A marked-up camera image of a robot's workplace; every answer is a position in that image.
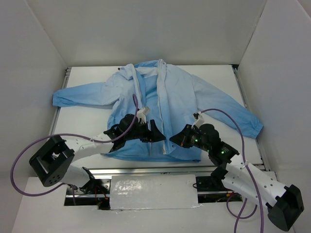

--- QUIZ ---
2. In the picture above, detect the aluminium rail frame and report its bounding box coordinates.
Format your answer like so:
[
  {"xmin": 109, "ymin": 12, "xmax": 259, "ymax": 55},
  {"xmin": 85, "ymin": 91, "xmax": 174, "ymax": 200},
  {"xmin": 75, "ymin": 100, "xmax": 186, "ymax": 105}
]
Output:
[{"xmin": 36, "ymin": 63, "xmax": 271, "ymax": 207}]

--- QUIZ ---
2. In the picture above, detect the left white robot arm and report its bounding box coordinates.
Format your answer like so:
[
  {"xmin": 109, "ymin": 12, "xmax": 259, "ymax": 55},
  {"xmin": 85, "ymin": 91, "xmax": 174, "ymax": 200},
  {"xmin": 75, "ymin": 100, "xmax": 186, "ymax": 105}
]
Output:
[{"xmin": 29, "ymin": 114, "xmax": 166, "ymax": 194}]

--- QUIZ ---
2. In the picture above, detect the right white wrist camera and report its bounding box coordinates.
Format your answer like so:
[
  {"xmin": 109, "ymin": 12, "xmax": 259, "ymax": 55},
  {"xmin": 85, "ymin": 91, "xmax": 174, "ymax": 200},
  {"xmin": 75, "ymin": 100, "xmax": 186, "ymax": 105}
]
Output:
[{"xmin": 192, "ymin": 112, "xmax": 205, "ymax": 128}]

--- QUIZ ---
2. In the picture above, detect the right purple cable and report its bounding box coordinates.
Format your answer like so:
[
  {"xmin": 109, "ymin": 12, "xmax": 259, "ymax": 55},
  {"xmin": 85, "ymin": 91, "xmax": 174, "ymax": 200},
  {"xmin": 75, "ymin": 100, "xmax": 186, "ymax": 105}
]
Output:
[{"xmin": 200, "ymin": 108, "xmax": 267, "ymax": 233}]

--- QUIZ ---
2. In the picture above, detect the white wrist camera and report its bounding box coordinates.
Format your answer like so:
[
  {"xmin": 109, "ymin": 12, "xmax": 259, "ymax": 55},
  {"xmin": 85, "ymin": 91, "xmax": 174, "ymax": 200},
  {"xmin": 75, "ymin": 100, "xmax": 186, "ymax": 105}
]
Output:
[
  {"xmin": 192, "ymin": 112, "xmax": 205, "ymax": 128},
  {"xmin": 137, "ymin": 107, "xmax": 150, "ymax": 121}
]

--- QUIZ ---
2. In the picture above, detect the light blue zip jacket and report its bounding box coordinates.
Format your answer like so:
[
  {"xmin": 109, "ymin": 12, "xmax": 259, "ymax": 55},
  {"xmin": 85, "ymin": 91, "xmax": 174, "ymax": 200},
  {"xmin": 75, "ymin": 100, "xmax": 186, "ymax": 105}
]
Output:
[{"xmin": 52, "ymin": 60, "xmax": 263, "ymax": 162}]

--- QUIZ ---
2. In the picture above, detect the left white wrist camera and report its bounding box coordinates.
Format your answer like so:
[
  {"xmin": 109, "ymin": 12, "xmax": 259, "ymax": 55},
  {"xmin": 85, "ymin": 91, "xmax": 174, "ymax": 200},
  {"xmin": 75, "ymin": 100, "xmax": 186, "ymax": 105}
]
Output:
[{"xmin": 137, "ymin": 107, "xmax": 150, "ymax": 121}]

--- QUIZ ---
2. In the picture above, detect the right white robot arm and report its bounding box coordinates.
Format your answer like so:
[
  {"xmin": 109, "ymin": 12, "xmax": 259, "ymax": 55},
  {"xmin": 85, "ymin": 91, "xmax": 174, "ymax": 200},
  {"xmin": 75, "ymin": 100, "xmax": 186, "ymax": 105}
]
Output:
[{"xmin": 170, "ymin": 124, "xmax": 304, "ymax": 232}]

